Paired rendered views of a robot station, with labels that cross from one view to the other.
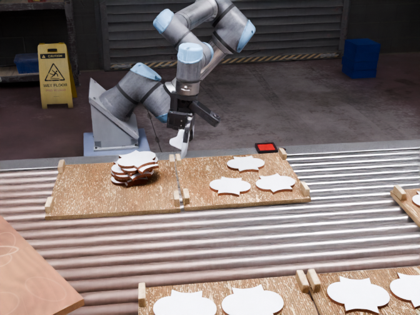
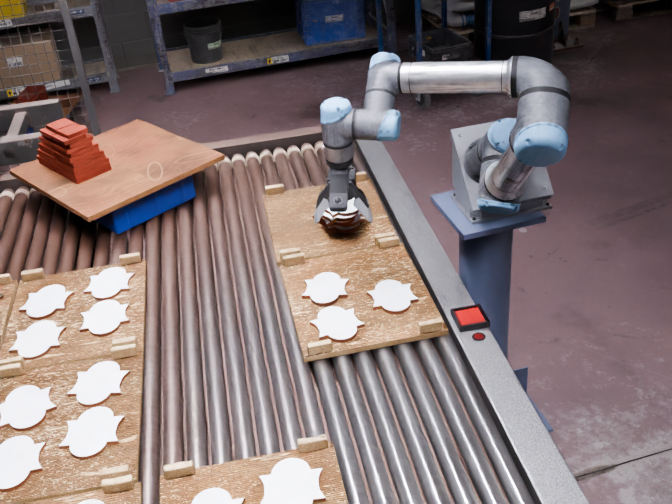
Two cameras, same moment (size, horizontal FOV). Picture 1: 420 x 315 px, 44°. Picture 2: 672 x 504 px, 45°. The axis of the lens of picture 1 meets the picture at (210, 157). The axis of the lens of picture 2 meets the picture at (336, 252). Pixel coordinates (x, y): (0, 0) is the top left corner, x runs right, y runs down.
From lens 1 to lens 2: 2.37 m
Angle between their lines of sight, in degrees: 77
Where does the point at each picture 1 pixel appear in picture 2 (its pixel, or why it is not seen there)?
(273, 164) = (401, 322)
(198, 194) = (307, 269)
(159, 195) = (303, 245)
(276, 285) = (130, 332)
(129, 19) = not seen: outside the picture
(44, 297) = (94, 203)
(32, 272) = (124, 192)
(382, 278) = (123, 406)
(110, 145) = (459, 201)
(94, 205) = (282, 213)
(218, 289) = (133, 299)
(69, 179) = not seen: hidden behind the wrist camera
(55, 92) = not seen: outside the picture
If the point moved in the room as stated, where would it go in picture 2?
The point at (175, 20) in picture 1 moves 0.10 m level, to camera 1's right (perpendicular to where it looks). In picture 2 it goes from (374, 69) to (378, 84)
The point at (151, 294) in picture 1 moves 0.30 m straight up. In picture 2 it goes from (135, 266) to (110, 170)
